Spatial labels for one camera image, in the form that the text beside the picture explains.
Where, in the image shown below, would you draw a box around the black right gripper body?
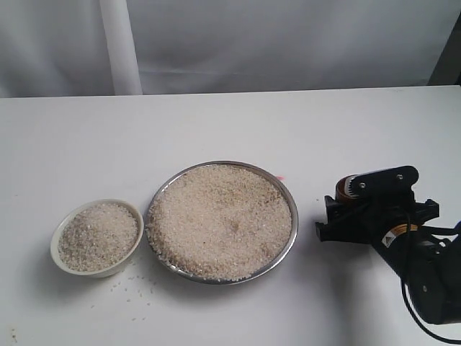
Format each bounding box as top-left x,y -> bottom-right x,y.
362,198 -> 460,324

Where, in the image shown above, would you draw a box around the grains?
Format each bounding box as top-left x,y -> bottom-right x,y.
89,270 -> 157,322

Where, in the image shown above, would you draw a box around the round metal tray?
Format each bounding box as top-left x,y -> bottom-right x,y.
144,160 -> 299,285

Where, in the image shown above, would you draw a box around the white backdrop curtain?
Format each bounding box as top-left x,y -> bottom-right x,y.
1,1 -> 460,97

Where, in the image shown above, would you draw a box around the black thin camera cable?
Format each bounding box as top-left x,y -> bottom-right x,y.
400,212 -> 461,343

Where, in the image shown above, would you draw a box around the black ribbon cable loop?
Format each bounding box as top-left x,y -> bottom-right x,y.
421,225 -> 461,253

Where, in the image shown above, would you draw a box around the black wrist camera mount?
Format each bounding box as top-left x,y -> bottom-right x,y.
344,166 -> 419,199

